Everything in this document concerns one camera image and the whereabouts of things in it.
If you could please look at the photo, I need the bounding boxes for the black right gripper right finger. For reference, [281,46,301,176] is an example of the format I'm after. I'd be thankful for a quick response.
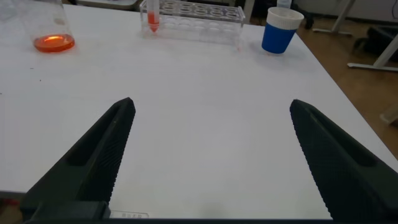
[289,99,398,222]

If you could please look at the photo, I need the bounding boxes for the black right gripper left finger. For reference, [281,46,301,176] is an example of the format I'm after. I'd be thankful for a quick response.
[20,97,137,220]

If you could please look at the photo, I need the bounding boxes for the clear glass beaker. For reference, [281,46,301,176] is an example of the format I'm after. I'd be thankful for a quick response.
[18,0,76,54]

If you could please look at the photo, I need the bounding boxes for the test tube with red liquid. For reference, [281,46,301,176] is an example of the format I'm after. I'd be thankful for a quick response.
[146,0,160,33]

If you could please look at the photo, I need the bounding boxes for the clear acrylic test tube rack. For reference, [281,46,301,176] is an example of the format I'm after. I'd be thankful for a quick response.
[139,0,246,48]

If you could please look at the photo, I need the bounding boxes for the white printed table label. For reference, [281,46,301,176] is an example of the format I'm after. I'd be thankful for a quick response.
[110,210,150,218]

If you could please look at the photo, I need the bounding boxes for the long white lab desk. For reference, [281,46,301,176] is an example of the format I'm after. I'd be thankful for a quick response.
[312,0,398,73]

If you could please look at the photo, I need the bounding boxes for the blue white paper cup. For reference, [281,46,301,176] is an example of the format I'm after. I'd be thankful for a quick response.
[261,6,305,55]

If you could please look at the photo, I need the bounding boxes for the white standing desk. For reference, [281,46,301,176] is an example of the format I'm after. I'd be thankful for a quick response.
[243,0,256,24]
[76,0,141,11]

